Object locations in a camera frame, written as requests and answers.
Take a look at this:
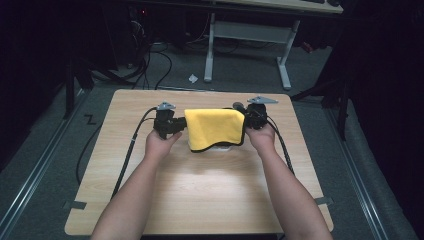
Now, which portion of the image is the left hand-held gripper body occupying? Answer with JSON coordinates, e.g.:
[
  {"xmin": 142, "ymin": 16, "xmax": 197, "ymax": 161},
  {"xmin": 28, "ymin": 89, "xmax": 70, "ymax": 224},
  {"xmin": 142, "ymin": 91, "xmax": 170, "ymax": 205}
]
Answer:
[{"xmin": 152, "ymin": 101, "xmax": 177, "ymax": 140}]

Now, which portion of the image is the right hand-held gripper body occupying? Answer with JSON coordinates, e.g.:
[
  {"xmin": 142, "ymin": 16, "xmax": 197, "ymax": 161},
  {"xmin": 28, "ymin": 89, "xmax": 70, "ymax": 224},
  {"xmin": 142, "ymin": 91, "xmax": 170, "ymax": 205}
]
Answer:
[{"xmin": 232, "ymin": 95, "xmax": 279, "ymax": 131}]

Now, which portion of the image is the yellow towel with black trim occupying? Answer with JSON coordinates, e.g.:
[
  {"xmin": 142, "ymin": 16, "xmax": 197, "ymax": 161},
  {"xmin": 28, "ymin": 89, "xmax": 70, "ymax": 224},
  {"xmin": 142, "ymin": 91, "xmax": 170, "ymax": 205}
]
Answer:
[{"xmin": 183, "ymin": 108, "xmax": 246, "ymax": 153}]

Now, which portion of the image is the person's left hand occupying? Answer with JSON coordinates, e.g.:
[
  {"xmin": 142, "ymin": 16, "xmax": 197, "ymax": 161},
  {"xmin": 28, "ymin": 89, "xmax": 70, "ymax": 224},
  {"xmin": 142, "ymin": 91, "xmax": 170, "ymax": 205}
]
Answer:
[{"xmin": 143, "ymin": 129, "xmax": 184, "ymax": 162}]

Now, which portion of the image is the person's right hand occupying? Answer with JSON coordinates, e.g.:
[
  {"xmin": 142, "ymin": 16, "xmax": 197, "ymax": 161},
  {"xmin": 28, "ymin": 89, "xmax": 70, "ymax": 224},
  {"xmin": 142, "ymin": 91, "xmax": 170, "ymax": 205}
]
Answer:
[{"xmin": 245, "ymin": 123, "xmax": 277, "ymax": 155}]

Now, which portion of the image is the black metal stand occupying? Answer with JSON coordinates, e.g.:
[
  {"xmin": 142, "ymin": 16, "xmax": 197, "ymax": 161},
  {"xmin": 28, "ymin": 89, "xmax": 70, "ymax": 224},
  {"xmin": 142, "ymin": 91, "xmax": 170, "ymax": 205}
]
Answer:
[
  {"xmin": 62, "ymin": 54, "xmax": 96, "ymax": 120},
  {"xmin": 289, "ymin": 74, "xmax": 353, "ymax": 142}
]

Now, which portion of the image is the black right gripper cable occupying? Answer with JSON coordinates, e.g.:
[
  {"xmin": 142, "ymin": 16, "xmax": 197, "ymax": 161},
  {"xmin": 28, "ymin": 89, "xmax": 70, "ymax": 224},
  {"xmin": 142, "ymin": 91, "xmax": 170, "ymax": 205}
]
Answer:
[{"xmin": 265, "ymin": 115, "xmax": 296, "ymax": 177}]

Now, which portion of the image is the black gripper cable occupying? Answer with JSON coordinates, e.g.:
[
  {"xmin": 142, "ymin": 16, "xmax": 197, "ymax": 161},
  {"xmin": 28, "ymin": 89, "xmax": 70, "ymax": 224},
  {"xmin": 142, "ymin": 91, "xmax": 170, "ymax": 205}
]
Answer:
[
  {"xmin": 265, "ymin": 115, "xmax": 296, "ymax": 177},
  {"xmin": 110, "ymin": 106, "xmax": 158, "ymax": 201}
]

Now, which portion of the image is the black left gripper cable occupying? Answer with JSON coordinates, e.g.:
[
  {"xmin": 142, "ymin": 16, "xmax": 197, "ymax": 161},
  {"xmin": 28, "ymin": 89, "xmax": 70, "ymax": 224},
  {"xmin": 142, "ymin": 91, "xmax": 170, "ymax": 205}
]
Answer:
[{"xmin": 110, "ymin": 106, "xmax": 158, "ymax": 201}]

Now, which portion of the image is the bundle of black floor cables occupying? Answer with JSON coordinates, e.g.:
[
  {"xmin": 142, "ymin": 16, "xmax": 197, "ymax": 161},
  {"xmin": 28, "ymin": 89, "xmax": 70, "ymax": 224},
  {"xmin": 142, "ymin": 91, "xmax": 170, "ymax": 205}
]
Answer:
[{"xmin": 89, "ymin": 13, "xmax": 174, "ymax": 91}]

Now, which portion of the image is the white metal frame desk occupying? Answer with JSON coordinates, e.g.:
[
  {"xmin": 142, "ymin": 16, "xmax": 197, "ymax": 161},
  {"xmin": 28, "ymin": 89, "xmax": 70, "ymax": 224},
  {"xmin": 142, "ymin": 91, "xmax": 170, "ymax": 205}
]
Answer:
[{"xmin": 202, "ymin": 0, "xmax": 344, "ymax": 92}]

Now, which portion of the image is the thin black floor cable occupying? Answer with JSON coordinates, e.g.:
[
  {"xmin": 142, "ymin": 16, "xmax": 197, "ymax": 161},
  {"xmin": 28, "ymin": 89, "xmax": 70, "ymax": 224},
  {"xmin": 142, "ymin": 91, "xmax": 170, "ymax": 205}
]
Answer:
[{"xmin": 75, "ymin": 122, "xmax": 103, "ymax": 187}]

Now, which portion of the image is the metal floor rail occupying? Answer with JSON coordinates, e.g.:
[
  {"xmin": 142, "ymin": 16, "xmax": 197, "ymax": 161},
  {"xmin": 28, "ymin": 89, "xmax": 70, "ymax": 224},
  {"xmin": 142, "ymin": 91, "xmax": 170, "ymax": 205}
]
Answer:
[
  {"xmin": 324, "ymin": 107, "xmax": 390, "ymax": 240},
  {"xmin": 0, "ymin": 87, "xmax": 90, "ymax": 240}
]

